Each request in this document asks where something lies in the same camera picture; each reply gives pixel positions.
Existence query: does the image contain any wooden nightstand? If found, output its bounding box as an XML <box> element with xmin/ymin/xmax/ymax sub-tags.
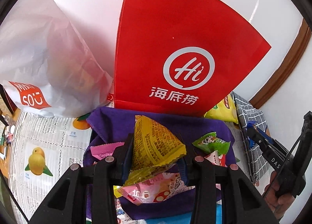
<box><xmin>0</xmin><ymin>107</ymin><xmax>20</xmax><ymax>181</ymax></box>

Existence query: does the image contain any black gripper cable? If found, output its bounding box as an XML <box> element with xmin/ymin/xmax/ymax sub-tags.
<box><xmin>263</xmin><ymin>135</ymin><xmax>305</xmax><ymax>196</ymax></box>
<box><xmin>0</xmin><ymin>172</ymin><xmax>29</xmax><ymax>223</ymax></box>

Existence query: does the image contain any brown wooden door frame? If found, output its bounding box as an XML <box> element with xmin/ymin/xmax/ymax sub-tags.
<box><xmin>250</xmin><ymin>18</ymin><xmax>312</xmax><ymax>110</ymax></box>

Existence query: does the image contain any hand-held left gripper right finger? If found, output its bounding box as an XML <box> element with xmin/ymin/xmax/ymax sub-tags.
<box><xmin>178</xmin><ymin>156</ymin><xmax>279</xmax><ymax>224</ymax></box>

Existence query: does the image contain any magenta snack packet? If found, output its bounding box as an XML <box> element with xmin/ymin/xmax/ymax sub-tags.
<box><xmin>91</xmin><ymin>142</ymin><xmax>125</xmax><ymax>161</ymax></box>

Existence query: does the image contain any green snack packet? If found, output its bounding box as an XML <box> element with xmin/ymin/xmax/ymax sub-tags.
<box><xmin>192</xmin><ymin>131</ymin><xmax>231</xmax><ymax>155</ymax></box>

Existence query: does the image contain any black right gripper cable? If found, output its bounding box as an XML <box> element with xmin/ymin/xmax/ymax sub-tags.
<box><xmin>263</xmin><ymin>135</ymin><xmax>305</xmax><ymax>196</ymax></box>

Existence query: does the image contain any grey checked folded cloth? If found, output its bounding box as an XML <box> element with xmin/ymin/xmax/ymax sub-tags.
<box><xmin>230</xmin><ymin>91</ymin><xmax>271</xmax><ymax>183</ymax></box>

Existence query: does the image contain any purple towel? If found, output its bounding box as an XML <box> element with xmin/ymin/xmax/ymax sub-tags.
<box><xmin>83</xmin><ymin>106</ymin><xmax>236</xmax><ymax>220</ymax></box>

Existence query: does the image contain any blue tissue pack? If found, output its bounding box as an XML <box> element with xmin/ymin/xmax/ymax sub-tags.
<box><xmin>133</xmin><ymin>211</ymin><xmax>195</xmax><ymax>224</ymax></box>

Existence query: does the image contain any brown picture frame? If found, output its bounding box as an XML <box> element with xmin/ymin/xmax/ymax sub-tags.
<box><xmin>0</xmin><ymin>85</ymin><xmax>19</xmax><ymax>115</ymax></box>

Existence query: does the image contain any fruit print tablecloth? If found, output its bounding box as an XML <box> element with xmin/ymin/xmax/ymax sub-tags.
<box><xmin>5</xmin><ymin>102</ymin><xmax>244</xmax><ymax>224</ymax></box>

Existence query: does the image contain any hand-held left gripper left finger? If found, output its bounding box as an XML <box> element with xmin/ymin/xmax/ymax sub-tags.
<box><xmin>29</xmin><ymin>133</ymin><xmax>134</xmax><ymax>224</ymax></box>

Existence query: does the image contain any person's right hand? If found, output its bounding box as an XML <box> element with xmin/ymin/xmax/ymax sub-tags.
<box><xmin>264</xmin><ymin>172</ymin><xmax>297</xmax><ymax>220</ymax></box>

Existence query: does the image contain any pink panda print snack packet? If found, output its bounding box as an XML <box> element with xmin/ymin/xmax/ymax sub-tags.
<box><xmin>117</xmin><ymin>170</ymin><xmax>195</xmax><ymax>206</ymax></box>

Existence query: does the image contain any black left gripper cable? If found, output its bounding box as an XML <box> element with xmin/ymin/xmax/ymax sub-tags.
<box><xmin>0</xmin><ymin>172</ymin><xmax>29</xmax><ymax>223</ymax></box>

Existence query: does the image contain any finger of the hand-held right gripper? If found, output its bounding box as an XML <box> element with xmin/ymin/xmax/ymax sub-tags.
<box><xmin>251</xmin><ymin>134</ymin><xmax>272</xmax><ymax>160</ymax></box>
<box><xmin>252</xmin><ymin>127</ymin><xmax>281</xmax><ymax>152</ymax></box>

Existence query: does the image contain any red paper bag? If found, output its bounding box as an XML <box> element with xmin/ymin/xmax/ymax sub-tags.
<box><xmin>113</xmin><ymin>0</ymin><xmax>272</xmax><ymax>119</ymax></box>

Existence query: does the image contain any white plastic shopping bag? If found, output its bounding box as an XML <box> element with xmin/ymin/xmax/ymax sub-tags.
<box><xmin>0</xmin><ymin>0</ymin><xmax>115</xmax><ymax>118</ymax></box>

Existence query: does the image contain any cluster of small cosmetics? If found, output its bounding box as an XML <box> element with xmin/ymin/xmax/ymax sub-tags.
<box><xmin>0</xmin><ymin>114</ymin><xmax>15</xmax><ymax>147</ymax></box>

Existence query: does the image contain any red snack packet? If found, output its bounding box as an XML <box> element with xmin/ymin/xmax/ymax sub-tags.
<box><xmin>203</xmin><ymin>150</ymin><xmax>226</xmax><ymax>167</ymax></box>

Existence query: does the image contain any yellow triangular snack packet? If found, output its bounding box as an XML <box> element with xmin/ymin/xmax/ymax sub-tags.
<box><xmin>124</xmin><ymin>115</ymin><xmax>187</xmax><ymax>187</ymax></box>

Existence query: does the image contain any yellow chip bag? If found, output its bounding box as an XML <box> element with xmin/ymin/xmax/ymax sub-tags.
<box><xmin>203</xmin><ymin>95</ymin><xmax>239</xmax><ymax>124</ymax></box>

